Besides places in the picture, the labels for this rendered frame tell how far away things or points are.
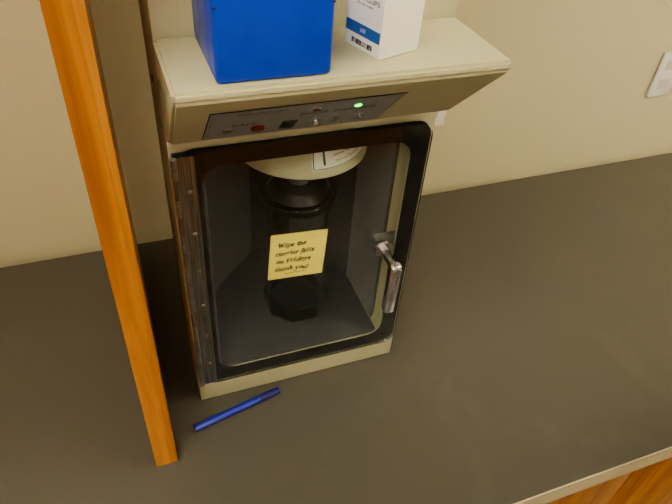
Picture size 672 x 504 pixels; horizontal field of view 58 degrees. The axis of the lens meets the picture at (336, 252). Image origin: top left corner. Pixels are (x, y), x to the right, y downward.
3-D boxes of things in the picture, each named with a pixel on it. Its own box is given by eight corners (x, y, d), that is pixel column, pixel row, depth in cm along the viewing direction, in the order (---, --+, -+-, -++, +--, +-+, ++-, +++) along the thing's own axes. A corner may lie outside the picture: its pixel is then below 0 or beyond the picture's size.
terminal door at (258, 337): (204, 381, 90) (174, 150, 63) (390, 336, 99) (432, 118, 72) (205, 385, 89) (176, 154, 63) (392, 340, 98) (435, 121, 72)
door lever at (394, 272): (383, 287, 89) (367, 291, 88) (392, 238, 83) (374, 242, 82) (398, 313, 85) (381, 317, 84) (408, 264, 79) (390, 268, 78)
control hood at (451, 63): (162, 133, 62) (149, 38, 55) (440, 100, 72) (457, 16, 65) (181, 198, 54) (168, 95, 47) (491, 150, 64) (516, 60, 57)
